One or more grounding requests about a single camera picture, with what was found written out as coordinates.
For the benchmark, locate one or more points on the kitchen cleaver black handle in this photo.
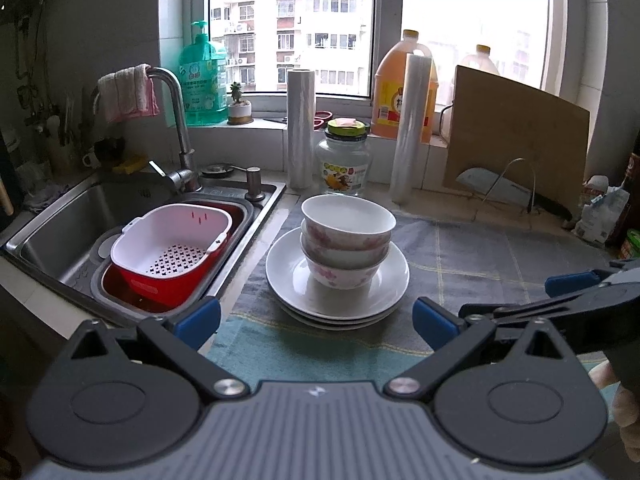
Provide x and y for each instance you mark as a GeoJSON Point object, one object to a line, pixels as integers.
{"type": "Point", "coordinates": [500, 189]}

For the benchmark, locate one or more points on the dark soy sauce bottle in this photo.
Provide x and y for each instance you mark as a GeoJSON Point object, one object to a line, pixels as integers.
{"type": "Point", "coordinates": [628, 218]}

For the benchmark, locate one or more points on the steel sink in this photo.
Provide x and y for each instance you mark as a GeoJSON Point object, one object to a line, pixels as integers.
{"type": "Point", "coordinates": [66, 247]}

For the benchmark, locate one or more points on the green lid sauce jar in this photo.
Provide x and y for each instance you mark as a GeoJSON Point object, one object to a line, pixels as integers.
{"type": "Point", "coordinates": [630, 248]}

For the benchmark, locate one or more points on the white floral bowl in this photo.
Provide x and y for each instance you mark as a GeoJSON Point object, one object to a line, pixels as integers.
{"type": "Point", "coordinates": [347, 259]}
{"type": "Point", "coordinates": [347, 222]}
{"type": "Point", "coordinates": [342, 279]}

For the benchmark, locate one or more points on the plastic wrap roll right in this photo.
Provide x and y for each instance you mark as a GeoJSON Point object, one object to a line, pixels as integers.
{"type": "Point", "coordinates": [417, 79]}

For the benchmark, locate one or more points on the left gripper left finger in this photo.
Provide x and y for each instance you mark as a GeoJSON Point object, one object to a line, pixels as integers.
{"type": "Point", "coordinates": [173, 344]}

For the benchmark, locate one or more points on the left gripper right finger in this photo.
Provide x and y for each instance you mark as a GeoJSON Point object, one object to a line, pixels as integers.
{"type": "Point", "coordinates": [457, 344]}

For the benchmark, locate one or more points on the glass jar green lid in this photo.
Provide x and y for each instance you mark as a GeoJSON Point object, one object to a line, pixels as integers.
{"type": "Point", "coordinates": [344, 157]}

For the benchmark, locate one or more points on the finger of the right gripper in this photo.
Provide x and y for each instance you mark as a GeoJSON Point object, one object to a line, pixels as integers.
{"type": "Point", "coordinates": [559, 285]}

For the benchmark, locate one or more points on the red basin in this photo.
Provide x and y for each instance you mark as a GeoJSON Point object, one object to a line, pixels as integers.
{"type": "Point", "coordinates": [174, 293]}

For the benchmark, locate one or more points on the orange oil bottle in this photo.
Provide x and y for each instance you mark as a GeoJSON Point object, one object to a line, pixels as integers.
{"type": "Point", "coordinates": [389, 81]}

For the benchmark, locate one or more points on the small potted plant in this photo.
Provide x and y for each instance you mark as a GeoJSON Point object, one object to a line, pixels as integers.
{"type": "Point", "coordinates": [240, 111]}

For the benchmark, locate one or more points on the white plastic food bag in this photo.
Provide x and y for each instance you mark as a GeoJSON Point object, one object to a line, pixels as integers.
{"type": "Point", "coordinates": [602, 206]}

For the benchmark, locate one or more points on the stained white fruit plate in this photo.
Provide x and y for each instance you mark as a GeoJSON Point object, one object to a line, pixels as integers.
{"type": "Point", "coordinates": [334, 326]}

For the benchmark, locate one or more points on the soap dispenser pump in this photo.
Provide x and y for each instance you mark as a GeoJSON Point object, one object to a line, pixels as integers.
{"type": "Point", "coordinates": [253, 176]}

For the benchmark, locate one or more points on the bamboo cutting board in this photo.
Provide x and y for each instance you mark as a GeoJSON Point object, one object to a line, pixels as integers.
{"type": "Point", "coordinates": [495, 119]}

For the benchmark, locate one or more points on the right gloved hand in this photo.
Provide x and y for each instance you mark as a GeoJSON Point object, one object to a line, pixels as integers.
{"type": "Point", "coordinates": [625, 408]}

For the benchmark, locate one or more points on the pink white dishcloth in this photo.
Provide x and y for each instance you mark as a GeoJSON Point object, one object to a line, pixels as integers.
{"type": "Point", "coordinates": [127, 94]}

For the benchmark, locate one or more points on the metal wire rack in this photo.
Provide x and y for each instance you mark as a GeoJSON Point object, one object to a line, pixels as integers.
{"type": "Point", "coordinates": [520, 171]}

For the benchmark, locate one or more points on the plastic wrap roll left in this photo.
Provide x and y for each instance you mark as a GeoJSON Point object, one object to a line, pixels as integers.
{"type": "Point", "coordinates": [300, 108]}

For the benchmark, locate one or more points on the green detergent bottle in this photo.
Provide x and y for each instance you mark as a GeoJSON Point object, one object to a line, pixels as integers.
{"type": "Point", "coordinates": [202, 74]}

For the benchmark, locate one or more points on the white colander basket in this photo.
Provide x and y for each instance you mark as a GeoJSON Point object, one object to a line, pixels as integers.
{"type": "Point", "coordinates": [172, 241]}

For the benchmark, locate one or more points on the grey checked towel mat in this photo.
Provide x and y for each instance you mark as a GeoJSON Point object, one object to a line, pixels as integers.
{"type": "Point", "coordinates": [453, 263]}

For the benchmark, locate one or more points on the plastic wrap roll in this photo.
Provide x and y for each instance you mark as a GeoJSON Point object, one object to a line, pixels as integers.
{"type": "Point", "coordinates": [417, 79]}
{"type": "Point", "coordinates": [300, 108]}

